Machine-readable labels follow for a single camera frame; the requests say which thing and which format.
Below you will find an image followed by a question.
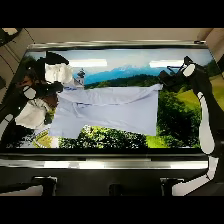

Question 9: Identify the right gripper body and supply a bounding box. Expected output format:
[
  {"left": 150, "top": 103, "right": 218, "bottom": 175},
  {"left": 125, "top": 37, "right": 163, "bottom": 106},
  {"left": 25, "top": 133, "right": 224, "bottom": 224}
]
[{"left": 158, "top": 69, "right": 184, "bottom": 89}]

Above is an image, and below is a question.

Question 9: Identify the light blue shirt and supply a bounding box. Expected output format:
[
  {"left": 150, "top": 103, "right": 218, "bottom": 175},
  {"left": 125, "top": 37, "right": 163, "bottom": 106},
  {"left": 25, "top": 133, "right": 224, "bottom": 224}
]
[{"left": 48, "top": 83, "right": 164, "bottom": 139}]

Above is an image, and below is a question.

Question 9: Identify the white garment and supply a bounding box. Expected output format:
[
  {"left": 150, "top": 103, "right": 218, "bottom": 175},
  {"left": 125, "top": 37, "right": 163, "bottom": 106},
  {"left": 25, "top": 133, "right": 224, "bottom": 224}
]
[
  {"left": 44, "top": 62, "right": 75, "bottom": 85},
  {"left": 14, "top": 97, "right": 52, "bottom": 130}
]

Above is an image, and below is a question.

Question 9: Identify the black garment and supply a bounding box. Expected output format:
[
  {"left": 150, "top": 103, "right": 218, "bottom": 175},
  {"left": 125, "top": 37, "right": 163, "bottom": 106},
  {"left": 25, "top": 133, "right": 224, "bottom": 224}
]
[{"left": 27, "top": 51, "right": 70, "bottom": 81}]

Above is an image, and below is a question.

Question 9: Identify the silver frame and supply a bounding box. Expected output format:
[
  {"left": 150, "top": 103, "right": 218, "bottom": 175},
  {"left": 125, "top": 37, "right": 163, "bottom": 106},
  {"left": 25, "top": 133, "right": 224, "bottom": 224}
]
[{"left": 0, "top": 39, "right": 224, "bottom": 197}]

